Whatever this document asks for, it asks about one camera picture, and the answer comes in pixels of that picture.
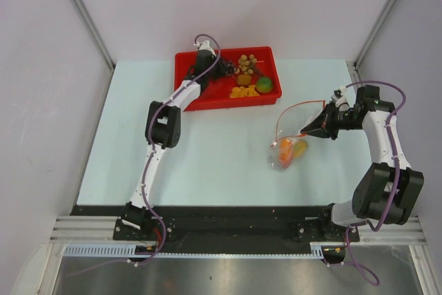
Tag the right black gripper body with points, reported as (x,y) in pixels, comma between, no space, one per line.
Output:
(340,120)

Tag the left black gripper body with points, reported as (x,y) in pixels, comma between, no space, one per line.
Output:
(215,70)

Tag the dark purple grape bunch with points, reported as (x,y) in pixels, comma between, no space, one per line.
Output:
(225,68)

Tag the green orange mango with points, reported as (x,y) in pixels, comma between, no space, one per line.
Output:
(300,147)

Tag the clear zip top bag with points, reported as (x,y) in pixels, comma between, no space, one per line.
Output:
(289,124)

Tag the orange red mango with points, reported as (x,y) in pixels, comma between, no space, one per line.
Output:
(286,152)

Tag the tan longan bunch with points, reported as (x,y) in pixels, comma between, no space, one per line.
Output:
(248,65)

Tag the green round orange fruit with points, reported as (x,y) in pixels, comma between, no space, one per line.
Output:
(264,85)

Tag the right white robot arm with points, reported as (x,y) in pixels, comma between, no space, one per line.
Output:
(388,191)

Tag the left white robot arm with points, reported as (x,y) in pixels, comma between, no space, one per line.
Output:
(163,131)

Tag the yellow orange segments pile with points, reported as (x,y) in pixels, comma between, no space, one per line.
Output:
(244,91)

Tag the red plastic tray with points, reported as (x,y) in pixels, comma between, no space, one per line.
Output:
(217,94)

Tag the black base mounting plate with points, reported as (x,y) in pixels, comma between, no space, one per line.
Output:
(221,227)

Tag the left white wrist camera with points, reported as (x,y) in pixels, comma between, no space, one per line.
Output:
(204,45)

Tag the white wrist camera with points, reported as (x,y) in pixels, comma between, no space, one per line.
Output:
(340,99)
(204,45)

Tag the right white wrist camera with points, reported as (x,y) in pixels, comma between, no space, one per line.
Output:
(340,99)

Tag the aluminium frame rail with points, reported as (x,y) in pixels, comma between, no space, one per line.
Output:
(97,229)

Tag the white slotted cable duct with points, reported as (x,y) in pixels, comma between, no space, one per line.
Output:
(141,252)

